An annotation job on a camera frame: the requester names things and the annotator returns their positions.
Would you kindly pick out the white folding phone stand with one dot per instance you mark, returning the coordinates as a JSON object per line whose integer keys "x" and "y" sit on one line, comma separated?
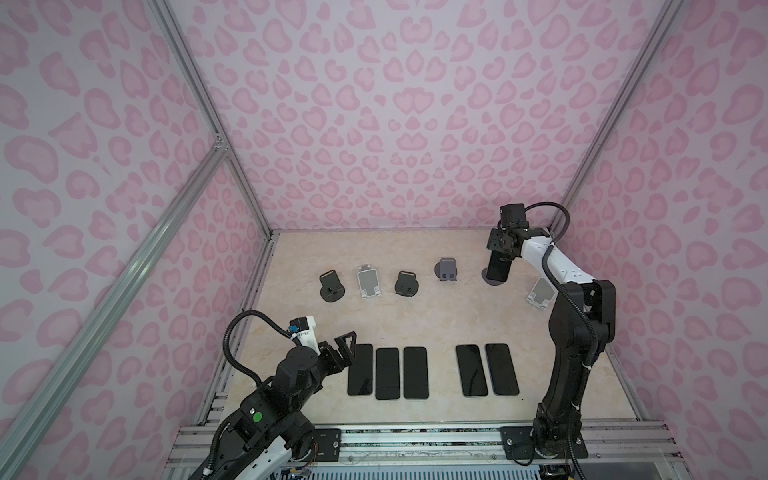
{"x": 541, "y": 294}

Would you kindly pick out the teal phone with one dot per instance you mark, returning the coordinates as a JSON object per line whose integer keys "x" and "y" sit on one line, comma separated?
{"x": 415, "y": 373}
{"x": 471, "y": 371}

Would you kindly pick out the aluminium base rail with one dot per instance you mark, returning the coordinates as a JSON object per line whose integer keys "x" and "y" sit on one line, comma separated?
{"x": 604, "y": 449}

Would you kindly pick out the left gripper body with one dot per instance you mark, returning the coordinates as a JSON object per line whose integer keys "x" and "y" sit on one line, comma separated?
{"x": 328, "y": 363}

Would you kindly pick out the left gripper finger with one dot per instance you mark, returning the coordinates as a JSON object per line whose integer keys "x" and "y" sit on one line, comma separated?
{"x": 354, "y": 346}
{"x": 344, "y": 348}

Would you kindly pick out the grey round stand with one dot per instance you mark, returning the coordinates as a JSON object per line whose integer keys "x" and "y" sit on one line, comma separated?
{"x": 332, "y": 288}

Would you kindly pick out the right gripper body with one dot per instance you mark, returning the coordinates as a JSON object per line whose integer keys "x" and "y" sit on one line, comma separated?
{"x": 499, "y": 241}

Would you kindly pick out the aluminium frame strut right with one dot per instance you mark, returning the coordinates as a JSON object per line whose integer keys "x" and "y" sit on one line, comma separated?
{"x": 664, "y": 26}

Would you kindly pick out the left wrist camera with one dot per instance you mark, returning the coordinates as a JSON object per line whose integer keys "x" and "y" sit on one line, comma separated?
{"x": 302, "y": 332}

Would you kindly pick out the purple phone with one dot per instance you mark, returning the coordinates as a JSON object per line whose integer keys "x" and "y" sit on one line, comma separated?
{"x": 501, "y": 368}

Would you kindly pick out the aluminium frame strut left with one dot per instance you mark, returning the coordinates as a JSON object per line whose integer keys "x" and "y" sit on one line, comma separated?
{"x": 128, "y": 238}

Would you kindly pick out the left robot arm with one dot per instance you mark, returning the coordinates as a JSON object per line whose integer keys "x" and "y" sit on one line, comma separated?
{"x": 268, "y": 430}

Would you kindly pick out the aluminium frame strut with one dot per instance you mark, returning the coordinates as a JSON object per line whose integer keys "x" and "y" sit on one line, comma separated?
{"x": 664, "y": 26}
{"x": 128, "y": 238}

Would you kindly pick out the white stand back left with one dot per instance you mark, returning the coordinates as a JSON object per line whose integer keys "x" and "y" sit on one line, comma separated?
{"x": 368, "y": 280}

